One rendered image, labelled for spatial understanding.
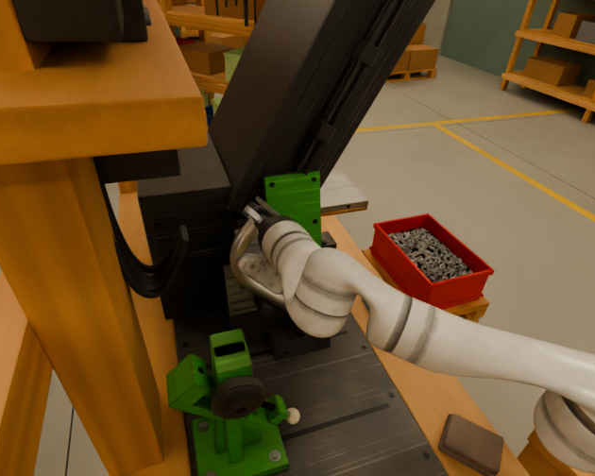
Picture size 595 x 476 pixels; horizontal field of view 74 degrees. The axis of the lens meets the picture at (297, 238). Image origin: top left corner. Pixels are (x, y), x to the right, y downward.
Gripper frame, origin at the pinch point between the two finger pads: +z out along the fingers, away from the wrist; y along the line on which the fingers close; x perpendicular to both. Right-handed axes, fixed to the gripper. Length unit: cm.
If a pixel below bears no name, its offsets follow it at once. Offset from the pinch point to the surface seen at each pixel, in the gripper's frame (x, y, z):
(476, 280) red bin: -24, -66, 9
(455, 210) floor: -89, -192, 178
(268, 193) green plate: -4.1, 1.3, 2.9
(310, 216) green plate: -6.0, -8.9, 2.9
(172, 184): 7.2, 14.8, 11.1
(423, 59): -320, -240, 523
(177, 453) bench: 42.3, -12.2, -12.7
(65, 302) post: 19.9, 21.1, -24.4
